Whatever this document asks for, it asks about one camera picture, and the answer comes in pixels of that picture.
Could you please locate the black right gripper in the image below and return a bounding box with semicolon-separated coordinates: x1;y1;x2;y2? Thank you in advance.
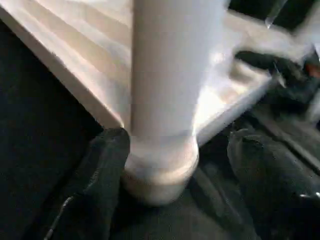
236;49;320;106

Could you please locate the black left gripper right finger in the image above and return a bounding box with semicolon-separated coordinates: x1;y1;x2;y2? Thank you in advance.
226;129;320;240

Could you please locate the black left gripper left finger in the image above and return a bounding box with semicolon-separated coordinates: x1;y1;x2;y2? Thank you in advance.
43;127;131;240

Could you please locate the white plastic table leg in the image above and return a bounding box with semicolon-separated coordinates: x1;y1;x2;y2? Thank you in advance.
129;0;234;176

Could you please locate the white plastic table top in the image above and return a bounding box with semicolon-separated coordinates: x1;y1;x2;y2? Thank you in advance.
0;0;320;207

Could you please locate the black glossy mat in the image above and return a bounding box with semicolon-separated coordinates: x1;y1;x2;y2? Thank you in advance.
0;19;320;240

